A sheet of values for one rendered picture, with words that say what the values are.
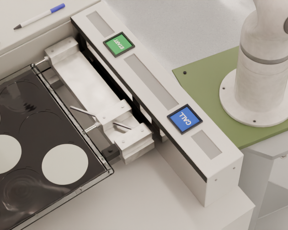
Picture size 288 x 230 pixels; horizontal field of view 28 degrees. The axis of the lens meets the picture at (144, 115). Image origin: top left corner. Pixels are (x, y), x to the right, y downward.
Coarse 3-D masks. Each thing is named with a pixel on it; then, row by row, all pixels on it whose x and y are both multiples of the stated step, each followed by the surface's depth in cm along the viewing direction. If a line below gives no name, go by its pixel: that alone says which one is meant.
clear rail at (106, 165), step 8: (32, 64) 140; (40, 72) 139; (40, 80) 138; (48, 88) 136; (56, 96) 135; (64, 104) 134; (64, 112) 132; (72, 120) 131; (80, 128) 129; (88, 136) 128; (88, 144) 127; (96, 152) 126; (104, 160) 124; (112, 168) 123
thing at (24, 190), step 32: (0, 96) 136; (32, 96) 135; (0, 128) 131; (32, 128) 130; (64, 128) 130; (32, 160) 126; (96, 160) 125; (0, 192) 122; (32, 192) 121; (64, 192) 121; (0, 224) 118
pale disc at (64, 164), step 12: (48, 156) 126; (60, 156) 126; (72, 156) 126; (84, 156) 126; (48, 168) 124; (60, 168) 124; (72, 168) 124; (84, 168) 124; (60, 180) 123; (72, 180) 122
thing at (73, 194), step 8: (104, 176) 122; (88, 184) 121; (72, 192) 121; (80, 192) 121; (64, 200) 120; (48, 208) 119; (56, 208) 119; (32, 216) 118; (40, 216) 118; (24, 224) 117
